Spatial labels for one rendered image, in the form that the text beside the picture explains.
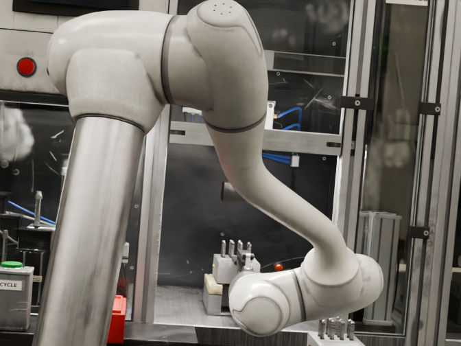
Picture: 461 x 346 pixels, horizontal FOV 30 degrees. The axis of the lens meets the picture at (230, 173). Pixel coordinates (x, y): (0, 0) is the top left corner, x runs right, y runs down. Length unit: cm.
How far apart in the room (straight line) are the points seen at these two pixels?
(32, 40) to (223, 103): 66
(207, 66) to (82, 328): 40
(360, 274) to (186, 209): 74
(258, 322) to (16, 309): 47
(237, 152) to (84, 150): 24
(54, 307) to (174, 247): 108
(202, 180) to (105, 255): 106
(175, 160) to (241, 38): 106
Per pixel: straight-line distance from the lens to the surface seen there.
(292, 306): 161
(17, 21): 181
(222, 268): 194
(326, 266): 158
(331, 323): 176
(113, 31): 126
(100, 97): 123
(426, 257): 191
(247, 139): 130
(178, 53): 122
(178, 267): 225
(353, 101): 184
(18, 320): 172
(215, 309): 195
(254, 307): 156
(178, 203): 223
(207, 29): 119
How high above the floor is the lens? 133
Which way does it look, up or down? 3 degrees down
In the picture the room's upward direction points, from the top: 5 degrees clockwise
